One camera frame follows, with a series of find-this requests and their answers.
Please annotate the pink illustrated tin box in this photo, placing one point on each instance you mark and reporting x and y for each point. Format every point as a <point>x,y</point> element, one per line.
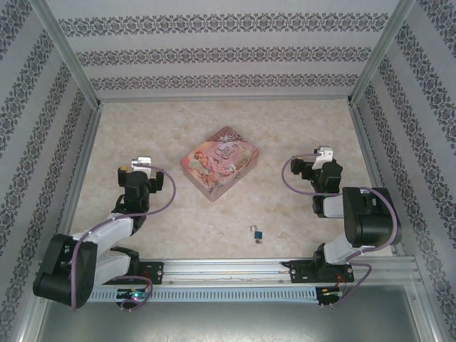
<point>221,162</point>

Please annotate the small blue padlock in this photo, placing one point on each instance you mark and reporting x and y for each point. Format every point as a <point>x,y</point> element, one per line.
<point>257,234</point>

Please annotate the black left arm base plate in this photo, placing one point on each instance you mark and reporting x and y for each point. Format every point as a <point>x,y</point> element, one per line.
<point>153,272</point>

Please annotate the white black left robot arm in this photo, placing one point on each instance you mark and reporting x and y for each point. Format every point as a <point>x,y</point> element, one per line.
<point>107,231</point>

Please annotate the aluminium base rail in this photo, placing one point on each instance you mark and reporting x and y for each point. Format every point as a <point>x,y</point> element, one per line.
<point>221,269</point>

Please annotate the grey sheet metal panel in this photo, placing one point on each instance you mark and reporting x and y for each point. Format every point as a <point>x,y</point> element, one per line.
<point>228,324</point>

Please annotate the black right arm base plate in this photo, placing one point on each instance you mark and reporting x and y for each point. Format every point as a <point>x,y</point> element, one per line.
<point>299,270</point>

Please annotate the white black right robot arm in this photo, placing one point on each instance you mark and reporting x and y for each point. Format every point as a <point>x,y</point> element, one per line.
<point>370,213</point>

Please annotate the green lit controller board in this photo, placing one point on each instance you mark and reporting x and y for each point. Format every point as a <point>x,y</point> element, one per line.
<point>133,295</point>
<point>329,292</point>

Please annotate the aluminium frame corner post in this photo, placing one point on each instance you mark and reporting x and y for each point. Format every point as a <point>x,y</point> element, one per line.
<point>67,53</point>
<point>384,50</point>

